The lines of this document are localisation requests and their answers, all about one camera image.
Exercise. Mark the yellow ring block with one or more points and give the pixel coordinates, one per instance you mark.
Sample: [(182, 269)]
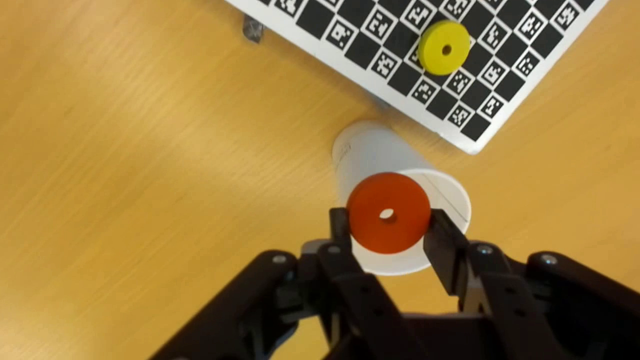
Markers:
[(445, 46)]

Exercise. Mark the orange ring block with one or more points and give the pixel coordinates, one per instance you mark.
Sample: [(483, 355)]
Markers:
[(388, 213)]

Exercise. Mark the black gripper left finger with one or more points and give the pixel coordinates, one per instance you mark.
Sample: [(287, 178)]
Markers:
[(356, 316)]

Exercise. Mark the checkered marker board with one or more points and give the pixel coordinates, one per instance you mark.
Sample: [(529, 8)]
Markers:
[(373, 42)]

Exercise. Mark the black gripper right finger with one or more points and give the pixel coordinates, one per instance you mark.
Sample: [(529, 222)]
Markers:
[(544, 308)]

